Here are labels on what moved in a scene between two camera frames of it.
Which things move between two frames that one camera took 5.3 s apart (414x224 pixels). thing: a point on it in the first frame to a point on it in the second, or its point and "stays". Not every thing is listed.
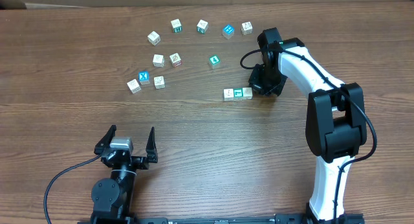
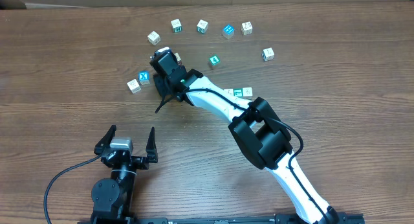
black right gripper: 257,83 to 161,82
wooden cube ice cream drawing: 247,93 stays
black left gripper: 151,153 stays
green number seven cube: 238,92 stays
